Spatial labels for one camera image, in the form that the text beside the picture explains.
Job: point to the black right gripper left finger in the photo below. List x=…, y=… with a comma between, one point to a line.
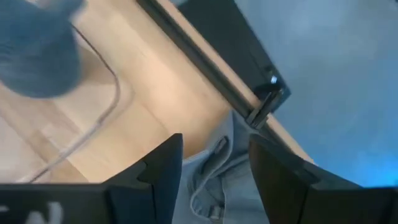
x=155, y=186

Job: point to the light blue denim cap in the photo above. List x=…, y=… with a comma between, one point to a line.
x=227, y=186

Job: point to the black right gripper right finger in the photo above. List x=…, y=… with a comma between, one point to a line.
x=276, y=183

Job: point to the grey knit beanie hat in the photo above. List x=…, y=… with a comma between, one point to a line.
x=37, y=49

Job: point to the black aluminium table frame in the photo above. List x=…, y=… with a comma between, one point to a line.
x=224, y=46

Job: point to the clear plastic bin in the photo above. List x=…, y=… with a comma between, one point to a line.
x=105, y=109

